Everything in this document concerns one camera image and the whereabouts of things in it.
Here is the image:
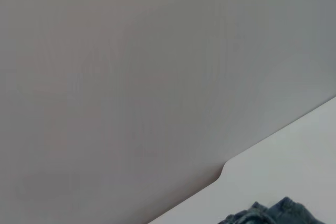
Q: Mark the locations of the blue denim shorts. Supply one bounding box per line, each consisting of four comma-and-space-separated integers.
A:
217, 196, 328, 224

